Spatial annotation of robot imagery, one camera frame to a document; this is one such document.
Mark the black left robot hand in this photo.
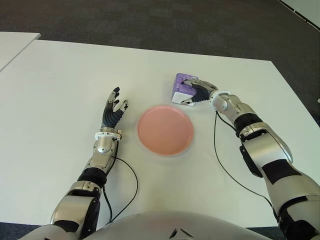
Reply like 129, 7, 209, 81
101, 86, 129, 129

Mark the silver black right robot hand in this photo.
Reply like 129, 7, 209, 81
180, 77, 219, 105

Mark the purple tissue paper pack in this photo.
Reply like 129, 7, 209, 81
171, 72, 200, 108

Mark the pink round plate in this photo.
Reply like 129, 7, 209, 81
137, 104, 195, 157

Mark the silver robot torso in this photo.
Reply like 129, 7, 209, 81
22, 211, 281, 240

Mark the white side table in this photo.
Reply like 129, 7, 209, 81
0, 31, 41, 72

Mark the white desk with black edge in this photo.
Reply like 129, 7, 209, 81
276, 0, 320, 28

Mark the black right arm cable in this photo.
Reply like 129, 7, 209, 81
213, 109, 281, 223

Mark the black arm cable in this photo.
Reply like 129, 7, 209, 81
213, 109, 281, 223
101, 139, 139, 223

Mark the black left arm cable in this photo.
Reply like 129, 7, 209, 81
101, 139, 139, 223

